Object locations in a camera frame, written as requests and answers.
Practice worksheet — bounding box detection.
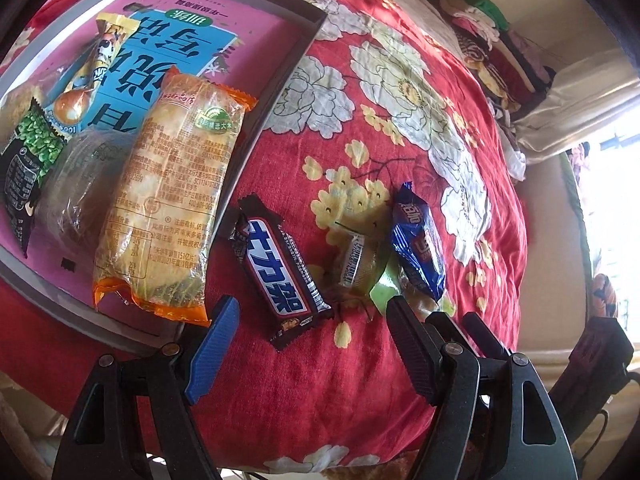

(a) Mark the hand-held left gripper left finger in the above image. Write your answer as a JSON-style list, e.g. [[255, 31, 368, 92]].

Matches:
[[52, 296, 241, 480]]

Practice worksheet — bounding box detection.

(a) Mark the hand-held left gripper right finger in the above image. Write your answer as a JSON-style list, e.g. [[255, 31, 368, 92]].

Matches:
[[385, 295, 578, 480]]

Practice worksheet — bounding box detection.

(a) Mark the brown chocolate bar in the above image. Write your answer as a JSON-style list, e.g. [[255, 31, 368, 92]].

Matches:
[[229, 194, 335, 352]]

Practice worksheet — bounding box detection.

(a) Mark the orange rice cracker packet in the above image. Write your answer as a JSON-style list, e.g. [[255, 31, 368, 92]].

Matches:
[[92, 65, 258, 328]]

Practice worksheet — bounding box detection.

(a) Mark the black green snack packet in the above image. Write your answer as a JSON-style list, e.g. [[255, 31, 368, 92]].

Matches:
[[0, 97, 68, 258]]

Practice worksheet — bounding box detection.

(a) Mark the yellow candy packet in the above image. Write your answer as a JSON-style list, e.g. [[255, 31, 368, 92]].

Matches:
[[42, 12, 143, 138]]

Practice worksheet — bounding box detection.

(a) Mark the grey tray with pink print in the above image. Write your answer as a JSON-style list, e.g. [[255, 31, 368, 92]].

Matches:
[[0, 0, 328, 356]]

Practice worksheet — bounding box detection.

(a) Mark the red floral blanket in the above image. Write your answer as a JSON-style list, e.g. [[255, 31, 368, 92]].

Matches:
[[0, 0, 528, 473]]

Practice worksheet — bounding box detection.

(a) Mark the blue cookie packet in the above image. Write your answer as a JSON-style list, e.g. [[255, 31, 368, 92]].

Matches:
[[391, 181, 447, 303]]

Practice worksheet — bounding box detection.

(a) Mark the small green snack packet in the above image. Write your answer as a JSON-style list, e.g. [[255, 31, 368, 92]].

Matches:
[[330, 230, 401, 316]]

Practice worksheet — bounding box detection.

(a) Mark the white plastic bag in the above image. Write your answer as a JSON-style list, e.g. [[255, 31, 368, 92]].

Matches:
[[500, 130, 528, 181]]

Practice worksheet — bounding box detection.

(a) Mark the beige curtain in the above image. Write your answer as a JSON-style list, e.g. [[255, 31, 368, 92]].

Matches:
[[515, 45, 640, 161]]

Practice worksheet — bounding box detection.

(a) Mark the pile of folded clothes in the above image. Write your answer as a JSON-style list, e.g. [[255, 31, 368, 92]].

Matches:
[[440, 0, 556, 121]]

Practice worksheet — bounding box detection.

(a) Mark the beige pillow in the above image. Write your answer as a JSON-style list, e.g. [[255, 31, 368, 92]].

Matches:
[[335, 0, 468, 61]]

